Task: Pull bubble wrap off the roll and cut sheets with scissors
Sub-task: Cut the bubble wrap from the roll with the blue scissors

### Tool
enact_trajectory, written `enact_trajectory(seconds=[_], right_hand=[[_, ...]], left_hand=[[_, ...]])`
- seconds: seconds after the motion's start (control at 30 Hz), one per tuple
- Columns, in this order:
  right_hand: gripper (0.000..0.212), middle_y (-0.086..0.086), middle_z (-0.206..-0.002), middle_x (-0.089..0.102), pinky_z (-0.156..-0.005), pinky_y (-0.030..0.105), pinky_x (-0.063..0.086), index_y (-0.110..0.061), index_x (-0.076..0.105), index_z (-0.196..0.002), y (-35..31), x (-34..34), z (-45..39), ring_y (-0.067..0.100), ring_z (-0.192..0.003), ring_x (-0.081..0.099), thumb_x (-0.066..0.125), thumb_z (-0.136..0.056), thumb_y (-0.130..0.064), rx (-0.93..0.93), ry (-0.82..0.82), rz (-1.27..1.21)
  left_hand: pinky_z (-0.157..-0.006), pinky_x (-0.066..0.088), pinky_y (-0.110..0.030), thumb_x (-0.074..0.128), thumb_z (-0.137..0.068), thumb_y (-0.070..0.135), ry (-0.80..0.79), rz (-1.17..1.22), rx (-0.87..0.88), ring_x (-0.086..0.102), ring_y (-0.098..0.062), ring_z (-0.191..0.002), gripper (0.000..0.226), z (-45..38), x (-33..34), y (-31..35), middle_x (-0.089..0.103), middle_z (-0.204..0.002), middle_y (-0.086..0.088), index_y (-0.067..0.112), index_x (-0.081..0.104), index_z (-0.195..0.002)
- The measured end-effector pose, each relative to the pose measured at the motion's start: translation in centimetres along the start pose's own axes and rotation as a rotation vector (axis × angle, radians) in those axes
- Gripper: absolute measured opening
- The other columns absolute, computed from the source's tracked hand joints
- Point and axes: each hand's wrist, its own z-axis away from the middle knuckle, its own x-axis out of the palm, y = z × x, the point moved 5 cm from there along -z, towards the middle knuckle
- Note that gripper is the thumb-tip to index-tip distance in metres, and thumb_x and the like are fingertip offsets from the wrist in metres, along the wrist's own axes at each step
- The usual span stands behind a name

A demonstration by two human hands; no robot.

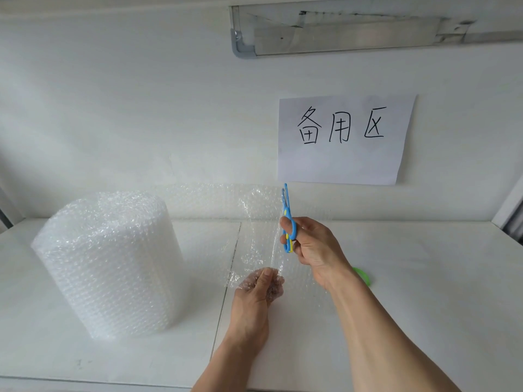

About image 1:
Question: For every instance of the person's right hand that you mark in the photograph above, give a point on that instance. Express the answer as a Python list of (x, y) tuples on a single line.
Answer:
[(314, 249)]

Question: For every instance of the person's left hand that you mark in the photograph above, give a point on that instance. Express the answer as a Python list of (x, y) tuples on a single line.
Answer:
[(250, 306)]

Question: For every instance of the person's right thumb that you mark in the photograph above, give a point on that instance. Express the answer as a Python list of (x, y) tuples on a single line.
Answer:
[(295, 221)]

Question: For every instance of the person's left thumb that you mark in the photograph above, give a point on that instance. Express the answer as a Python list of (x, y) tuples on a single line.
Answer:
[(266, 277)]

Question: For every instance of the blue and yellow scissors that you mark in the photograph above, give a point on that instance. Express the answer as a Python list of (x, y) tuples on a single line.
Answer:
[(288, 220)]

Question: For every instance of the clear bubble wrap sheet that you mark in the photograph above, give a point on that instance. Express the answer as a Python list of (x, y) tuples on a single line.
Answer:
[(261, 232)]

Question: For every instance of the person's right forearm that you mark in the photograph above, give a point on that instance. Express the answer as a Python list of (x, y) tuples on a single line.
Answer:
[(392, 338)]

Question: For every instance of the person's left forearm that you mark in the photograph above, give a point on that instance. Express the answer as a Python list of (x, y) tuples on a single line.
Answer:
[(231, 359)]

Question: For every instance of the green round object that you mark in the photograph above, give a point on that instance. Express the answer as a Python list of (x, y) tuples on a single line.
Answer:
[(363, 275)]

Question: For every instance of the white paper sign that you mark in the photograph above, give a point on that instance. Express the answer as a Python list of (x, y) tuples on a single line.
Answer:
[(345, 139)]

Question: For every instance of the clear bubble wrap roll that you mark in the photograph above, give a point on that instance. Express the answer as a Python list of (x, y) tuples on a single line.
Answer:
[(110, 265)]

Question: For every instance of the metal wall bracket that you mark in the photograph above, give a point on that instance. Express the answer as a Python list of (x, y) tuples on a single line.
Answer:
[(351, 30)]

